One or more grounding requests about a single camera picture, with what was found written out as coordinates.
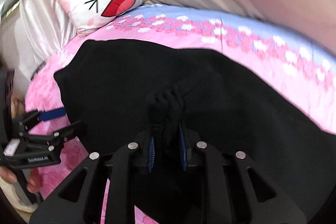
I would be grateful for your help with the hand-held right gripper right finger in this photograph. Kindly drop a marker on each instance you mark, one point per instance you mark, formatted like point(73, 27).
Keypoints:
point(183, 153)

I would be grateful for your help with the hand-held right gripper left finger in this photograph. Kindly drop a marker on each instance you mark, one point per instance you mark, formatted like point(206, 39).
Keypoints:
point(151, 153)

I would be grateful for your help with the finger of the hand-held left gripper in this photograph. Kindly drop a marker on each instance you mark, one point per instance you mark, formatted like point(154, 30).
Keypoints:
point(68, 132)
point(52, 114)

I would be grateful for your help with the black pants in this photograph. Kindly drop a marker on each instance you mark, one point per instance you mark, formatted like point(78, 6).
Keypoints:
point(236, 108)

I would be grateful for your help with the person's left hand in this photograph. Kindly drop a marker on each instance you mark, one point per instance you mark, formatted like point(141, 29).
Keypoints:
point(8, 175)

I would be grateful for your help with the tan cloth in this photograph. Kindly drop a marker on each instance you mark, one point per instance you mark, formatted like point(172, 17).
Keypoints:
point(10, 197)

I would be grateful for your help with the white satin curtain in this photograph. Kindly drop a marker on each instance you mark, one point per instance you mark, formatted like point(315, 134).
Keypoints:
point(39, 16)

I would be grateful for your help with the pink floral bedsheet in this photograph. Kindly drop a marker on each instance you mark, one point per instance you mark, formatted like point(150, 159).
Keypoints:
point(157, 35)

